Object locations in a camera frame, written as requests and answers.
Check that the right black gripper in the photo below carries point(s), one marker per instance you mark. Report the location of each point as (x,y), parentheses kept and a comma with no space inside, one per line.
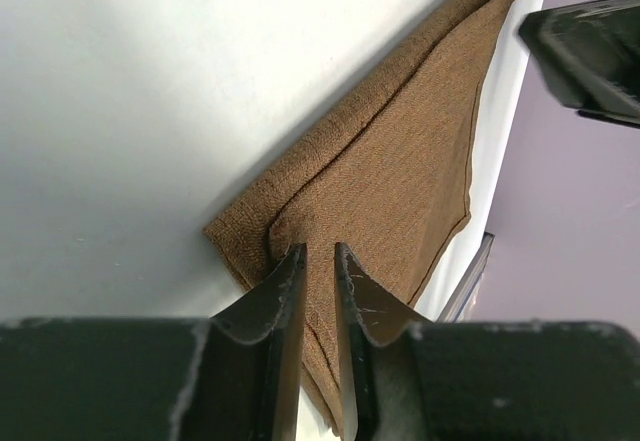
(588,54)

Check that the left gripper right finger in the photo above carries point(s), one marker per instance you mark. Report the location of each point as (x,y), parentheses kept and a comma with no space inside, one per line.
(404,377)

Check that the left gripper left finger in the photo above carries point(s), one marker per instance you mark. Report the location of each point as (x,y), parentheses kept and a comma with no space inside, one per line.
(233,376)

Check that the brown cloth napkin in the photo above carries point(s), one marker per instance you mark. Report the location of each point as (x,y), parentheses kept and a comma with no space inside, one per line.
(386,171)

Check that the right side aluminium rail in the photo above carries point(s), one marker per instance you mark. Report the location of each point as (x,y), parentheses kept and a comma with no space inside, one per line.
(463,298)

